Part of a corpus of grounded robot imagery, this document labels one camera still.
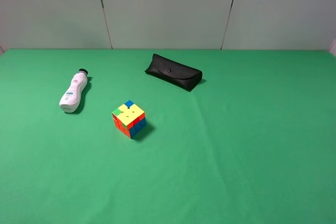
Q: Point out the green table cloth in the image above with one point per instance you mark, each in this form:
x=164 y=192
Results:
x=254 y=142

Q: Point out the multicolour puzzle cube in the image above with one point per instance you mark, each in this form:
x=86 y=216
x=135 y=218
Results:
x=129 y=119

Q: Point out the white bottle with black brush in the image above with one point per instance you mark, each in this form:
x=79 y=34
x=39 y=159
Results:
x=72 y=97

